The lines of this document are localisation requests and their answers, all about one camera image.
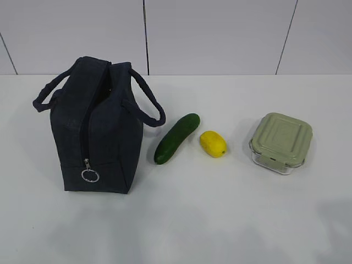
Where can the green cucumber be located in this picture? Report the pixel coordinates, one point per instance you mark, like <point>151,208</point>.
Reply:
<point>169,144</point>

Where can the yellow lemon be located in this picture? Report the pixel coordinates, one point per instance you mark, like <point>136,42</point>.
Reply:
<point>213,144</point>

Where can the dark blue lunch bag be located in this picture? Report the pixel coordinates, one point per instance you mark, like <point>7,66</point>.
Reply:
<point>97,114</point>

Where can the glass container green lid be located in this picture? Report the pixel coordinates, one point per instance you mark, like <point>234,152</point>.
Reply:
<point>280,143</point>

